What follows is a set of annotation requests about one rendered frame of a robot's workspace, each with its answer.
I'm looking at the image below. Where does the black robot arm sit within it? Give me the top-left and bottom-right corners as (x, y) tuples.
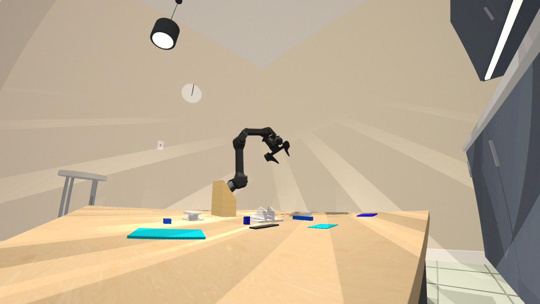
(227, 127), (283, 192)

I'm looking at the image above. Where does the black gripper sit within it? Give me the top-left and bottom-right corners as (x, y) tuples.
(264, 141), (290, 164)

